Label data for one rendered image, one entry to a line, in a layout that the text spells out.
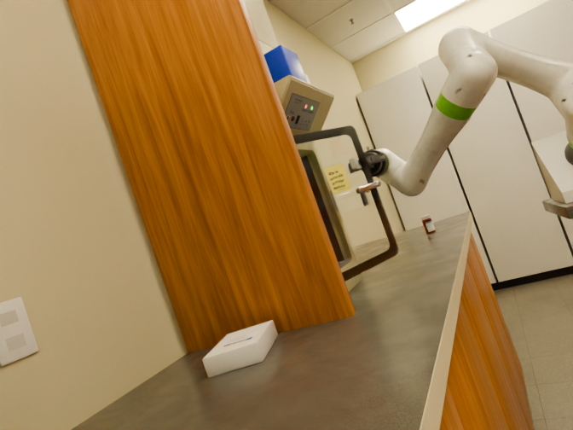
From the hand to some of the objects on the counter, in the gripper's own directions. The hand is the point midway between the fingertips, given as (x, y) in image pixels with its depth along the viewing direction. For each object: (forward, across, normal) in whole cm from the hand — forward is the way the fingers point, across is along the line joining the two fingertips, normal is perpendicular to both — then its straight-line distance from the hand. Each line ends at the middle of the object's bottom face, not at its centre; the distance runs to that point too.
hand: (355, 164), depth 120 cm
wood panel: (+35, -27, +34) cm, 56 cm away
